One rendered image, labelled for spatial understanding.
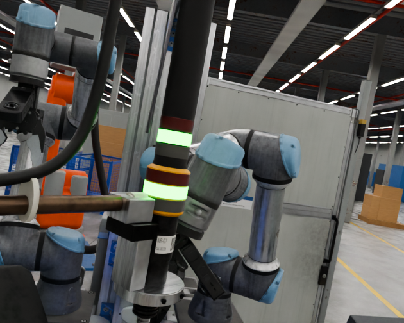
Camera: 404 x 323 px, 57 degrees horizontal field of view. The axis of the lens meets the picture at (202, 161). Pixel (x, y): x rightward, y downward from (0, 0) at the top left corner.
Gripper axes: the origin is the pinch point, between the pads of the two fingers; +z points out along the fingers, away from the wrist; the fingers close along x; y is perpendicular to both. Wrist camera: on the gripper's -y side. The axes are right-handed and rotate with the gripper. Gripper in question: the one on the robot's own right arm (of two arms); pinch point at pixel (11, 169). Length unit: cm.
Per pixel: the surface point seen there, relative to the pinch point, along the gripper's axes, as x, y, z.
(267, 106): -110, 128, -42
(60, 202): -16, -57, -7
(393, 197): -898, 867, 56
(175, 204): -26, -52, -7
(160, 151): -24, -52, -11
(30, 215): -14, -59, -6
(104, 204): -19, -55, -6
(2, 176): -12, -60, -8
